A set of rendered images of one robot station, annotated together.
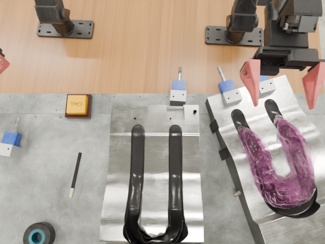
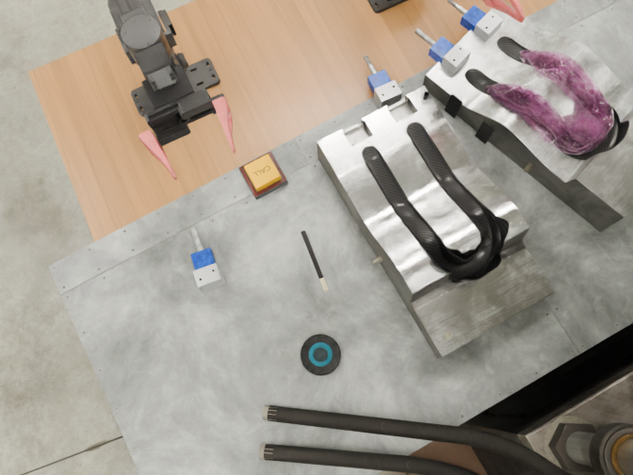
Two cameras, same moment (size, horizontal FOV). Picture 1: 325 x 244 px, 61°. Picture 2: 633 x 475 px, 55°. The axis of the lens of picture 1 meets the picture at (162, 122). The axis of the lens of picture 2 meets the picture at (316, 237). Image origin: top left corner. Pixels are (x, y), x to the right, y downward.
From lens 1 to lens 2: 0.58 m
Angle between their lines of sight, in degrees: 7
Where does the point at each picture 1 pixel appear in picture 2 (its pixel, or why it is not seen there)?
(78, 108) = (267, 174)
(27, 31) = (122, 118)
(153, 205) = (447, 222)
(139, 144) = (381, 170)
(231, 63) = (424, 21)
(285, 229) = (607, 167)
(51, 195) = (300, 302)
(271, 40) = not seen: outside the picture
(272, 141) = (534, 81)
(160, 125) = (393, 134)
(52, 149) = (263, 248)
